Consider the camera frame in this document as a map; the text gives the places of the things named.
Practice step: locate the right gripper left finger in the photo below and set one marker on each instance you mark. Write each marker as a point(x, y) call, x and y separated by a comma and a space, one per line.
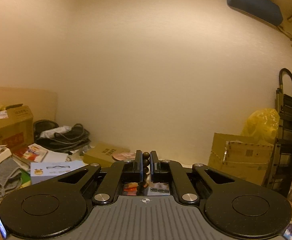
point(115, 176)

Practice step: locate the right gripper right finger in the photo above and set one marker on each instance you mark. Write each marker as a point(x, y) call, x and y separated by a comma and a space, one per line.
point(173, 173)

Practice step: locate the small white product box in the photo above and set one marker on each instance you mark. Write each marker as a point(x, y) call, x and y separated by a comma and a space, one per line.
point(157, 189)

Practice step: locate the flat brown cardboard box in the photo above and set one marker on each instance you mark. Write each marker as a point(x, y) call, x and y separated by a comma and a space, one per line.
point(102, 154)

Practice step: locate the light blue milk carton box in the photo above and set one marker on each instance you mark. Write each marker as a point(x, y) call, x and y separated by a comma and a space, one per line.
point(43, 171)

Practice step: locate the open cardboard box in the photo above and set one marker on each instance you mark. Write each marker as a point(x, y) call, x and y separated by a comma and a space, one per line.
point(242, 157)

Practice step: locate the yellow plastic bag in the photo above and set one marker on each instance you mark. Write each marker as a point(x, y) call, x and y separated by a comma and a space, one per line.
point(262, 125)

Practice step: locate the grey folded cloth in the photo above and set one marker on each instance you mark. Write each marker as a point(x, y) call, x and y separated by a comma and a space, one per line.
point(10, 177)

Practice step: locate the black folding ladder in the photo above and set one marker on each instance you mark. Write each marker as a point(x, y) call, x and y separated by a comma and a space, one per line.
point(280, 166)

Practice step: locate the cardboard box with red label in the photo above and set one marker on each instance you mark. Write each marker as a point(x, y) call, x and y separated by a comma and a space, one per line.
point(16, 127)

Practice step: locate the blue wall air conditioner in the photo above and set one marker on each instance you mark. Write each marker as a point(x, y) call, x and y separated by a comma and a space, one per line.
point(263, 9)

